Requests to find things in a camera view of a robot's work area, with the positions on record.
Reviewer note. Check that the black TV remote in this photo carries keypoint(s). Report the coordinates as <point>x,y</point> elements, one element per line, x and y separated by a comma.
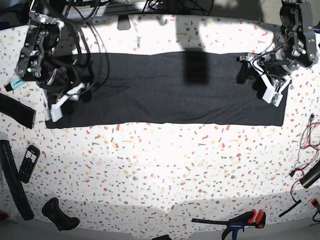
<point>28,164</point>

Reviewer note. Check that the long black bar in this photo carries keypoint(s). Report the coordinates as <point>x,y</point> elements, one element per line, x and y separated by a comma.
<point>14,184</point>

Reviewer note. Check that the black monitor stand foot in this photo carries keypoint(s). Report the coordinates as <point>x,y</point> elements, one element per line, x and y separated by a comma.
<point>123,23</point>

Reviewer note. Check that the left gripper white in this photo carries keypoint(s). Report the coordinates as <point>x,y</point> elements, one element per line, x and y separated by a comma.
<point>271,74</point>

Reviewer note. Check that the black cylinder right edge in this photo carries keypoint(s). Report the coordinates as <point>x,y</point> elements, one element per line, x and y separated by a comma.
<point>311,177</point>

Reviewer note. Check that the small red connector block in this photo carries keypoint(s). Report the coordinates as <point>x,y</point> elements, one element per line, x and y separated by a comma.
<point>315,203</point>

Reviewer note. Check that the blue highlighter marker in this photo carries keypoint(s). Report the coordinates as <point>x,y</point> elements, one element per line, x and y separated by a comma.
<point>14,84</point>

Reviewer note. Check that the black folded cloth strip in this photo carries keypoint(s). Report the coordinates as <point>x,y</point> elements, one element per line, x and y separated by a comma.
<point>19,112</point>

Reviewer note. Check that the dark grey T-shirt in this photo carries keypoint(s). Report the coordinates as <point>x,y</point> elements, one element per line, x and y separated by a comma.
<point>191,87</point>

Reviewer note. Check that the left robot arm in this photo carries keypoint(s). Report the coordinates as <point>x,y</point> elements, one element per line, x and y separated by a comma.
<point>296,49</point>

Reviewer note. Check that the black game controller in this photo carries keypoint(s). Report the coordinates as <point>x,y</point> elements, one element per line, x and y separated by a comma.
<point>52,211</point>

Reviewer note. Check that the red black clamp left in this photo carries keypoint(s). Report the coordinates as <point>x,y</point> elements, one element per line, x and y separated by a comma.
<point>3,216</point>

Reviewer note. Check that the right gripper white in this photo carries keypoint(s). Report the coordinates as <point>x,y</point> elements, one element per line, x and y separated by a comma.
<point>54,111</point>

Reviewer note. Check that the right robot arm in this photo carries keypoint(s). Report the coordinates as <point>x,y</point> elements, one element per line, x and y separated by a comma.
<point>59,79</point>

